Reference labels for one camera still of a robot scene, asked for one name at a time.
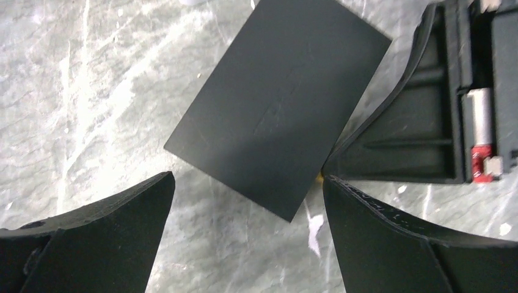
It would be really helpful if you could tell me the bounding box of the black network switch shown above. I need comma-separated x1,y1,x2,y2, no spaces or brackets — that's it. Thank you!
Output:
164,1,392,222

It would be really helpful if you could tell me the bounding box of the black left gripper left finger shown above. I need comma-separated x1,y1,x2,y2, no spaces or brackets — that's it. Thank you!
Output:
1,172,175,292

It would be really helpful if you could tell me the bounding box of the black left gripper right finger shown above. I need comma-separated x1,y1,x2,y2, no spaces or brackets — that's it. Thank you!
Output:
323,176,517,292

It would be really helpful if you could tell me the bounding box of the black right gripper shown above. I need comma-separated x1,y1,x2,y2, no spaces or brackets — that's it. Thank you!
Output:
322,1,517,184

